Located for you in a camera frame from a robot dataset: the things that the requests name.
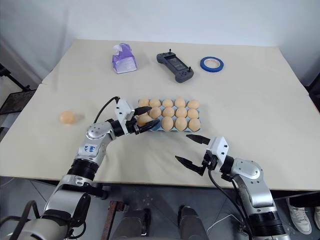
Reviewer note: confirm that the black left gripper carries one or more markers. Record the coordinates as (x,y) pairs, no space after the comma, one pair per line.
(132,127)

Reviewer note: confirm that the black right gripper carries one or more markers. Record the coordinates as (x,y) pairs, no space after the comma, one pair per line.
(210,162)

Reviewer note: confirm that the brown egg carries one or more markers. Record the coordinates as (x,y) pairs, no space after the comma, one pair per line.
(168,112)
(193,104)
(143,102)
(180,102)
(167,123)
(181,112)
(155,113)
(192,113)
(194,124)
(67,117)
(154,102)
(167,103)
(181,123)
(143,120)

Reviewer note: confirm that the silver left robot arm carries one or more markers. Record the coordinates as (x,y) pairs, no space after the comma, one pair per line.
(75,195)

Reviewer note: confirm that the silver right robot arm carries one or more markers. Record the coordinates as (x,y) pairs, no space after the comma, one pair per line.
(252,180)

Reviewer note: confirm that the light blue egg carton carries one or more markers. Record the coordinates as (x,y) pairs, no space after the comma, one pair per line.
(155,129)

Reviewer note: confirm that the grey handheld remote controller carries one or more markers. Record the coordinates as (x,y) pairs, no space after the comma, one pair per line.
(176,66)

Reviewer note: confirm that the purple tissue pack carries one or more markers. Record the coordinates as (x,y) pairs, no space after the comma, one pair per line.
(123,61)

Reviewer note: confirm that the white handwritten label sticker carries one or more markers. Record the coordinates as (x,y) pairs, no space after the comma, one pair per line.
(88,150)

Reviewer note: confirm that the dark rounded robot leg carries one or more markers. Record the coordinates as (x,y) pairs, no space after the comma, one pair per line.
(191,223)
(135,225)

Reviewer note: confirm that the blue tape roll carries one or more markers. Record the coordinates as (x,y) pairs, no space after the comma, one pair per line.
(203,65)

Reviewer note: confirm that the white sneaker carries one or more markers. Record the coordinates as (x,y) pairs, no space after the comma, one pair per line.
(317,217)
(298,215)

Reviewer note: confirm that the black metal rack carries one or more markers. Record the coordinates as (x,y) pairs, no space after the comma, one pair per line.
(15,100)

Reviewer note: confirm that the black object at table side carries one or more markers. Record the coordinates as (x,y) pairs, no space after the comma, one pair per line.
(314,92)

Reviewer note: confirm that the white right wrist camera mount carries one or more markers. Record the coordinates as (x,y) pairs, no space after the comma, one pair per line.
(218,148)

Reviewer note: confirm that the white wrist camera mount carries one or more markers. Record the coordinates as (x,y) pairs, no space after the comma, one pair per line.
(123,108)
(218,148)

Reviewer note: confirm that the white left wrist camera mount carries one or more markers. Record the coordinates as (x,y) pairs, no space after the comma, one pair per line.
(123,108)

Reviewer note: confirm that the rusty metal post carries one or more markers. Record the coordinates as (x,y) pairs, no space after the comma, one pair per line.
(113,215)

